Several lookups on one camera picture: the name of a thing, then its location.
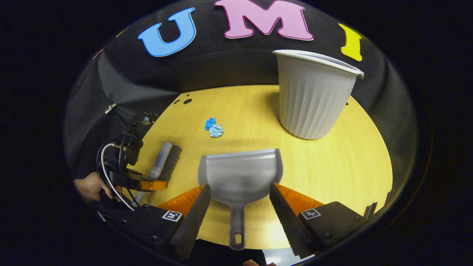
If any white ribbed garbage bin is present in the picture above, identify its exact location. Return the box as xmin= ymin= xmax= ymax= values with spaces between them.
xmin=273 ymin=50 xmax=365 ymax=140

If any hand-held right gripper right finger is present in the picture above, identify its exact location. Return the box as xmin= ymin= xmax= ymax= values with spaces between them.
xmin=269 ymin=183 xmax=378 ymax=259

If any grey plastic dustpan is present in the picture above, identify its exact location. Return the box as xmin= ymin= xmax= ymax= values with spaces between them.
xmin=198 ymin=149 xmax=283 ymax=251

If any black backdrop cloth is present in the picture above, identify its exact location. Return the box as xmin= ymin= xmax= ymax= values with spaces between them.
xmin=63 ymin=0 xmax=418 ymax=181

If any small grey broom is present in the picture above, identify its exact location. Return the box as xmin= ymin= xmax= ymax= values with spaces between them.
xmin=132 ymin=142 xmax=182 ymax=205

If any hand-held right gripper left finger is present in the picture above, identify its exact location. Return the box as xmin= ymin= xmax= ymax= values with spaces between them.
xmin=120 ymin=184 xmax=211 ymax=261

